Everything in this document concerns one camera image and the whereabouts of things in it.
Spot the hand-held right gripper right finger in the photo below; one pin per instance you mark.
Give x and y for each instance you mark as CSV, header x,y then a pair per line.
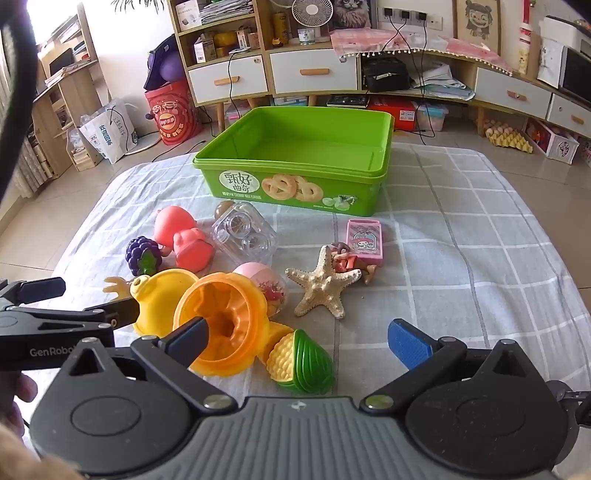
x,y
408,344

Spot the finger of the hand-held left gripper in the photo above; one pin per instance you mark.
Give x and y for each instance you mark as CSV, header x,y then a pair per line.
x,y
122,316
41,290

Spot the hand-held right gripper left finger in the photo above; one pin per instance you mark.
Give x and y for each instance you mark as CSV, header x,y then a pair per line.
x,y
187,344

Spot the yellow toy cup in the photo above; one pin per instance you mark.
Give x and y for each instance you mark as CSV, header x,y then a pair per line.
x,y
161,286

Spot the orange toy mold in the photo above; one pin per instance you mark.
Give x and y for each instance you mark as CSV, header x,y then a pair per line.
x,y
231,295

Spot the purple toy grapes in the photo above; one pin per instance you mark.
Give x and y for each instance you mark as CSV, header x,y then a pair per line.
x,y
138,251

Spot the pink pig toy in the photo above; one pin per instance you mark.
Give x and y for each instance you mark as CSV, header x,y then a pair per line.
x,y
184,244

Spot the pink capsule egg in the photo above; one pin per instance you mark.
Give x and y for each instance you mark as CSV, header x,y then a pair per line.
x,y
258,274

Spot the toy corn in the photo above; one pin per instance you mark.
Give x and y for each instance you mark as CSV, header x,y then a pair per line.
x,y
309,364

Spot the beige starfish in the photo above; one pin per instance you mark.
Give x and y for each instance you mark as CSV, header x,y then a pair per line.
x,y
321,281

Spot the green plastic box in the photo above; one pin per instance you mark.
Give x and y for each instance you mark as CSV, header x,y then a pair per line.
x,y
240,184

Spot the person's left hand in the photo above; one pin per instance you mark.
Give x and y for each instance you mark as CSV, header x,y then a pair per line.
x,y
14,392

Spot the brown squirrel figurine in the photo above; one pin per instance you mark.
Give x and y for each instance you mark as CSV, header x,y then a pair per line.
x,y
344,261

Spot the pink card box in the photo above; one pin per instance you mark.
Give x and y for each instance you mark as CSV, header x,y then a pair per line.
x,y
364,242

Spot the beige fuzzy clothing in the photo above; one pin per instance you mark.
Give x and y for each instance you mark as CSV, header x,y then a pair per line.
x,y
27,457

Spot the clear plastic case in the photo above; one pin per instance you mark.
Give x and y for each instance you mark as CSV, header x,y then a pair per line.
x,y
244,235

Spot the grey checkered blanket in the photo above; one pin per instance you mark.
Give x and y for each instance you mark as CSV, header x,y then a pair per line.
x,y
461,230

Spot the brown ball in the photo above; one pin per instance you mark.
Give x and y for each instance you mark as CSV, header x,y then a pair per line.
x,y
221,208

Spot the white paper bag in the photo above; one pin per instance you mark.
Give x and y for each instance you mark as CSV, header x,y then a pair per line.
x,y
108,134

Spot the wooden desk shelf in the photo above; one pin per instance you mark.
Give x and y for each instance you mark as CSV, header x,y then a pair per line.
x,y
69,92

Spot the red bucket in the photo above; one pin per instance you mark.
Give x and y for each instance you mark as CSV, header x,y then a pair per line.
x,y
173,115

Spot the clear storage box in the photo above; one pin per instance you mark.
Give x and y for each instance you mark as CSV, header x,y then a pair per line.
x,y
431,117

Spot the red box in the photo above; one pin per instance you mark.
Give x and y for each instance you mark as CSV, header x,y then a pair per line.
x,y
397,113

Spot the yellow egg tray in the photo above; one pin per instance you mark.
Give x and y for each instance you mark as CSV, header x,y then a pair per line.
x,y
512,136

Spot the black bag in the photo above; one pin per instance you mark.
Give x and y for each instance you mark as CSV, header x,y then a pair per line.
x,y
385,74

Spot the wooden low cabinet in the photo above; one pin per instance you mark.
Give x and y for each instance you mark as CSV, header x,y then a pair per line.
x,y
512,90

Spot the wooden shelf cabinet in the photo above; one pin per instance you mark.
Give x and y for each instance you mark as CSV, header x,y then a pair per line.
x,y
314,69

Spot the yellow round tin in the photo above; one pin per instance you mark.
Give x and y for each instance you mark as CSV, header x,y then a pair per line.
x,y
225,39

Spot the pink table runner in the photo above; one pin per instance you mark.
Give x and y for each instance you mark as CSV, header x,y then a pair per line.
x,y
369,41

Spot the white carton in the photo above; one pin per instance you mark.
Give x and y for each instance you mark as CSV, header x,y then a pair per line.
x,y
190,14

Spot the white microwave oven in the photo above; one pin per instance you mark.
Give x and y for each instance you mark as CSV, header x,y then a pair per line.
x,y
575,74

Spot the stack of papers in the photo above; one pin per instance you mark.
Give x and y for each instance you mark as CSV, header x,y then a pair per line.
x,y
226,11

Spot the framed cartoon picture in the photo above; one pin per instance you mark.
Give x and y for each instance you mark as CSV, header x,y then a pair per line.
x,y
478,25

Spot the cat picture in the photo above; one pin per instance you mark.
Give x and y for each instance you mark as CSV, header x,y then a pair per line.
x,y
353,14

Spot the white desk fan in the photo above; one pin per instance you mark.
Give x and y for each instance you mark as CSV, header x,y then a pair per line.
x,y
311,14

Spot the white wall outlets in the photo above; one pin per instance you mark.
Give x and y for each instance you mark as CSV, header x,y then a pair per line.
x,y
411,16

